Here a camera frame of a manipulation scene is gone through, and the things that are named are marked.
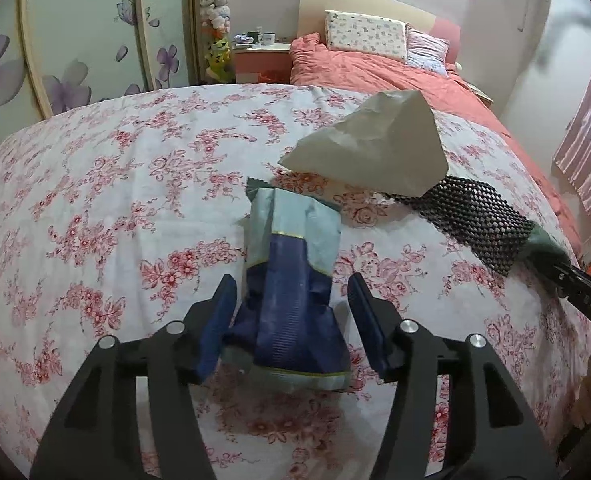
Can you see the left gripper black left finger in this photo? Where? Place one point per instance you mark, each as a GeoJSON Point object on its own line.
{"type": "Point", "coordinates": [128, 394]}

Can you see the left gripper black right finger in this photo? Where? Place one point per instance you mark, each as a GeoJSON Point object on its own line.
{"type": "Point", "coordinates": [491, 430]}

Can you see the blue snack wrapper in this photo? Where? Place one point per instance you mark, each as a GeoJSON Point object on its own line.
{"type": "Point", "coordinates": [285, 333]}

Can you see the grey-green sock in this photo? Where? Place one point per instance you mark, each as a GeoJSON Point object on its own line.
{"type": "Point", "coordinates": [541, 251]}

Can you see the black foam mesh sleeve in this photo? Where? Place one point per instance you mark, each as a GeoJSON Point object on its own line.
{"type": "Point", "coordinates": [474, 214]}

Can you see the floral white bedsheet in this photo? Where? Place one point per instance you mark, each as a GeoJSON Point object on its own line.
{"type": "Point", "coordinates": [118, 216]}

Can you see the far white nightstand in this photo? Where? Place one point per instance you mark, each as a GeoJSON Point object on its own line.
{"type": "Point", "coordinates": [481, 95]}

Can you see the grey crumpled paper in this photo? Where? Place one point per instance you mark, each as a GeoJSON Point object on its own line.
{"type": "Point", "coordinates": [390, 144]}

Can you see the white door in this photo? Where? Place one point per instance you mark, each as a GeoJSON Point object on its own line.
{"type": "Point", "coordinates": [498, 40]}

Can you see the pink striped pillow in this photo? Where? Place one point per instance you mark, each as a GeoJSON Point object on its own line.
{"type": "Point", "coordinates": [426, 52]}

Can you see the floral white pillow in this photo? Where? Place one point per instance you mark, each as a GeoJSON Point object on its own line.
{"type": "Point", "coordinates": [363, 33]}

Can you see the salmon pink duvet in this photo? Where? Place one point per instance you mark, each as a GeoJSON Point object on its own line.
{"type": "Point", "coordinates": [313, 64]}

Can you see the pink white nightstand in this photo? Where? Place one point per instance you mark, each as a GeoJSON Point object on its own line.
{"type": "Point", "coordinates": [270, 64]}

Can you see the floral sliding wardrobe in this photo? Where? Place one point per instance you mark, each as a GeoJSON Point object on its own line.
{"type": "Point", "coordinates": [56, 55]}

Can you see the beige pink headboard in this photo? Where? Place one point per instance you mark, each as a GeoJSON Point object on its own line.
{"type": "Point", "coordinates": [311, 19]}

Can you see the stuffed toy tower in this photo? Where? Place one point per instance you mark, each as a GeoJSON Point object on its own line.
{"type": "Point", "coordinates": [215, 30]}

